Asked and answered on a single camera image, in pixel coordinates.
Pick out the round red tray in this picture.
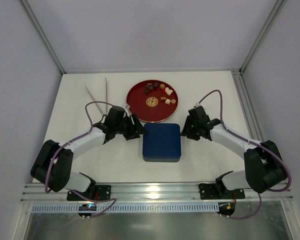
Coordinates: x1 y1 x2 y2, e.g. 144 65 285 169
126 79 179 123

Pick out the blue chocolate box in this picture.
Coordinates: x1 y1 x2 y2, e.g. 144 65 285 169
143 157 180 163

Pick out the blue box lid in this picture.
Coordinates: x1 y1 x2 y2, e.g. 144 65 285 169
142 123 182 158

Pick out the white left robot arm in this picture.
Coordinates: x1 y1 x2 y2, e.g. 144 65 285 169
30 106 148 193

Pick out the controller board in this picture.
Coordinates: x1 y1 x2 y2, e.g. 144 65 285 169
217 202 236 218
78 203 97 218

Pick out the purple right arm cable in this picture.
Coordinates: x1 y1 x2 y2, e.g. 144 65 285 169
198 89 293 220

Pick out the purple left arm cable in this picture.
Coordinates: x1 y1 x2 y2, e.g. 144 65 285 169
44 101 117 218

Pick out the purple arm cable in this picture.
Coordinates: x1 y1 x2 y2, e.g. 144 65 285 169
44 101 117 218
198 89 293 220

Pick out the white cube chocolate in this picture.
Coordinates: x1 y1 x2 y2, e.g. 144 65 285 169
165 99 171 105

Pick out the right controller board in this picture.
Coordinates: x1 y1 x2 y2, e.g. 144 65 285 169
217 202 236 218

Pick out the aluminium right frame post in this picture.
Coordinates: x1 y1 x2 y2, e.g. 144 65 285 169
239 0 287 75

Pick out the aluminium front rail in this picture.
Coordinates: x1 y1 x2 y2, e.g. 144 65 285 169
20 181 295 202

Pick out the left controller board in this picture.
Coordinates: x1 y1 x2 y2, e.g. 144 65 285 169
78 203 97 218

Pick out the aluminium rail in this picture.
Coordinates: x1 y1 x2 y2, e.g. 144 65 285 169
231 69 264 141
20 181 295 202

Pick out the aluminium left frame post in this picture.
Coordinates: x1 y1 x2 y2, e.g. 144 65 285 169
18 0 66 75

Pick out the aluminium right side rail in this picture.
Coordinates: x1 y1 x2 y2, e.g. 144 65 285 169
231 69 264 141

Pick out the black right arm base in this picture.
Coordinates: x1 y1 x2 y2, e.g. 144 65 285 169
198 183 246 200

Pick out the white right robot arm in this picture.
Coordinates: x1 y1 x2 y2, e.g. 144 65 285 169
180 106 289 194

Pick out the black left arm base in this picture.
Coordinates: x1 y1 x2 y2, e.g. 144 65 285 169
66 184 111 201

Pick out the slotted cable duct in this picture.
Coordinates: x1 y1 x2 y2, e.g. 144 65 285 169
31 202 219 214

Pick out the cream square chocolate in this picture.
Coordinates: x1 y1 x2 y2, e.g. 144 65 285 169
167 89 173 96

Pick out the aluminium frame post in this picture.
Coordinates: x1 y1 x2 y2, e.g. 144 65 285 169
239 0 287 75
18 0 66 75

